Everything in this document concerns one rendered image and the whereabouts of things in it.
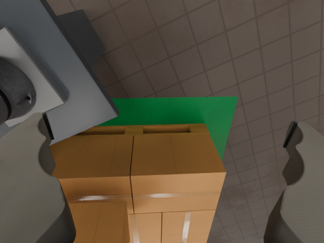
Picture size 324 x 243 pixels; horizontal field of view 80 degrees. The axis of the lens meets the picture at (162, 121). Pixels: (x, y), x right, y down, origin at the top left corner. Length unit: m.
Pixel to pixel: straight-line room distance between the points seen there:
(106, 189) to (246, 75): 1.26
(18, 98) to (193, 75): 1.11
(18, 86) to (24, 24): 0.17
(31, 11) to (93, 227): 0.88
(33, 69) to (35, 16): 0.14
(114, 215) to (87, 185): 0.33
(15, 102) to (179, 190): 1.04
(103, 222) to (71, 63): 0.74
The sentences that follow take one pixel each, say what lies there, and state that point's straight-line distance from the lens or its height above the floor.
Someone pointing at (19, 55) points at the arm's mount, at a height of 0.78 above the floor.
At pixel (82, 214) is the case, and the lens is 1.14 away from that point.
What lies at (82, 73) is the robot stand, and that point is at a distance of 0.67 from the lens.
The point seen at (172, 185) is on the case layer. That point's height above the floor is 0.54.
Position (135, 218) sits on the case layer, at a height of 0.54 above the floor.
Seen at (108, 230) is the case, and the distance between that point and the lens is 1.06.
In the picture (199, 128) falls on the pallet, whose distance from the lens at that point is 1.63.
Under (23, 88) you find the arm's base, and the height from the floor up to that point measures 0.81.
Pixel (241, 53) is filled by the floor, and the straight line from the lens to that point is 1.54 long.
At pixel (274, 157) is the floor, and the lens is 2.28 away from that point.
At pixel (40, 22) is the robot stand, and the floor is 0.75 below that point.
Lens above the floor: 1.35
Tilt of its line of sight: 56 degrees down
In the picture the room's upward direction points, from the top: 173 degrees clockwise
